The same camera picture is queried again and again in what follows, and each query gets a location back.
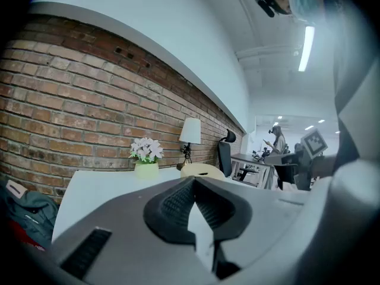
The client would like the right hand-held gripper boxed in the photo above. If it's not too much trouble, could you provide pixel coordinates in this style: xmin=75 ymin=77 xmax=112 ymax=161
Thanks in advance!
xmin=264 ymin=128 xmax=329 ymax=191

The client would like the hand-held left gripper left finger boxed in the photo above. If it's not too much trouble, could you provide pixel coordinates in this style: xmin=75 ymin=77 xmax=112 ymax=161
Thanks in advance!
xmin=143 ymin=176 xmax=197 ymax=245

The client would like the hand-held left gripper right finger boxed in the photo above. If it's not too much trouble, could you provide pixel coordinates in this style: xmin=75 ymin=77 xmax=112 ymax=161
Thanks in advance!
xmin=193 ymin=176 xmax=254 ymax=280

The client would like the round wooden lid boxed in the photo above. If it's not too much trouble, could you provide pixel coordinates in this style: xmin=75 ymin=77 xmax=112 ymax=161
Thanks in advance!
xmin=180 ymin=163 xmax=226 ymax=181

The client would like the person's right forearm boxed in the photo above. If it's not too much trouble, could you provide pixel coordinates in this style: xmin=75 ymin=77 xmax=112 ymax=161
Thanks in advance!
xmin=311 ymin=154 xmax=338 ymax=179

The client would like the black office chair with armrests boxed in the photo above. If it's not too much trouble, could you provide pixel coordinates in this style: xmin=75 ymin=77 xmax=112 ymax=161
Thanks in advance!
xmin=273 ymin=163 xmax=299 ymax=191

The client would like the black office chair with headrest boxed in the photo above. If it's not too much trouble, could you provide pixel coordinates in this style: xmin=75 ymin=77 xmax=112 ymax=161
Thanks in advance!
xmin=217 ymin=128 xmax=238 ymax=178

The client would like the pink flower plant in pot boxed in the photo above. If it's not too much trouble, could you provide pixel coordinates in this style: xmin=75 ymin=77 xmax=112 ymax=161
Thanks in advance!
xmin=128 ymin=137 xmax=164 ymax=180

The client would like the white shade table lamp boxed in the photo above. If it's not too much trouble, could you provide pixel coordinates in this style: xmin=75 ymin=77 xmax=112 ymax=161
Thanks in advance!
xmin=176 ymin=117 xmax=202 ymax=172

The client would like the long ceiling light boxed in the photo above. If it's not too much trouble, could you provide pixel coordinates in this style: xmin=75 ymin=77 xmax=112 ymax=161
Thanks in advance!
xmin=298 ymin=25 xmax=315 ymax=72

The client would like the red bag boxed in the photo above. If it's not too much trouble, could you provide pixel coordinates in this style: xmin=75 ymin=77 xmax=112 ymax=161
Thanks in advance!
xmin=7 ymin=218 xmax=45 ymax=252

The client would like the light blue face mask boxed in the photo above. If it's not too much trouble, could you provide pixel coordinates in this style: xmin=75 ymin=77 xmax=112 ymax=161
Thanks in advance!
xmin=288 ymin=0 xmax=326 ymax=26

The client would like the black head-mounted camera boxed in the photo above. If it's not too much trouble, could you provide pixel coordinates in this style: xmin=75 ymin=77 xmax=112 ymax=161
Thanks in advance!
xmin=255 ymin=0 xmax=276 ymax=18

